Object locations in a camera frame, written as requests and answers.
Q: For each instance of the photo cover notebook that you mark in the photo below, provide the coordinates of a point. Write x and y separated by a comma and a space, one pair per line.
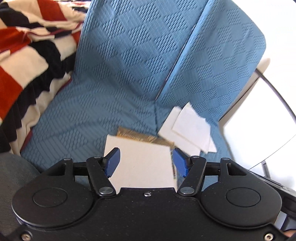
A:
143, 166

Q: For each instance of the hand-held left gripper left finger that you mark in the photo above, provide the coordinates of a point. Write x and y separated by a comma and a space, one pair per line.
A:
113, 161

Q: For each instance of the brown gold book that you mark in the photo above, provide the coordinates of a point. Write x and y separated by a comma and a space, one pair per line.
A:
129, 134

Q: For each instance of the grey curved metal rail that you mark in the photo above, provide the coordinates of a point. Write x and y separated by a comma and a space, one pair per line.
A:
278, 92

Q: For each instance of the red black white striped blanket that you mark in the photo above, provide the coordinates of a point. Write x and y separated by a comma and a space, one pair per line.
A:
27, 60

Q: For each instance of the white paper sheet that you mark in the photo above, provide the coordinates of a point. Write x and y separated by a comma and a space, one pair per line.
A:
192, 125

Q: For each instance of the person's leg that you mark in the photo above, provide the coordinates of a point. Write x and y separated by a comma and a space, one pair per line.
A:
13, 176

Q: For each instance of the blue textured sofa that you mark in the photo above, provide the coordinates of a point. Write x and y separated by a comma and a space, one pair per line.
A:
127, 69

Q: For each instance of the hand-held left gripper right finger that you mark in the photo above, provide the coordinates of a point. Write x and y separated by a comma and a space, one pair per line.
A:
180, 162

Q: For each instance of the white paper booklet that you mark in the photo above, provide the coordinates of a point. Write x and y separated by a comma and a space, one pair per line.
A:
168, 134

